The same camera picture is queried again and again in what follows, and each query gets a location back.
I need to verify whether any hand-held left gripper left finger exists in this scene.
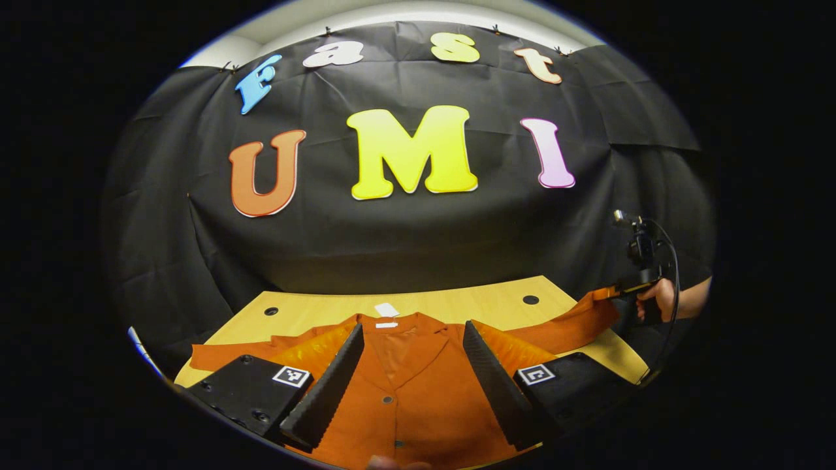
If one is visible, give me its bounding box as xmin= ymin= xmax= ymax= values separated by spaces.
xmin=186 ymin=322 xmax=365 ymax=451

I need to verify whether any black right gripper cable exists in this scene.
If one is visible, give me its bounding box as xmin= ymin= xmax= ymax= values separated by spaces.
xmin=643 ymin=219 xmax=681 ymax=386

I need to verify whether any black backdrop cloth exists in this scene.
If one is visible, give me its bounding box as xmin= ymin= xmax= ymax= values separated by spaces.
xmin=101 ymin=20 xmax=716 ymax=379

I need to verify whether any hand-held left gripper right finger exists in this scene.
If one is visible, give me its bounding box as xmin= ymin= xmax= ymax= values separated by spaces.
xmin=462 ymin=320 xmax=644 ymax=452

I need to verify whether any rust orange button shirt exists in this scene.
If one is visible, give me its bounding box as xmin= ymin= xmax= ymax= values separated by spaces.
xmin=189 ymin=290 xmax=621 ymax=470

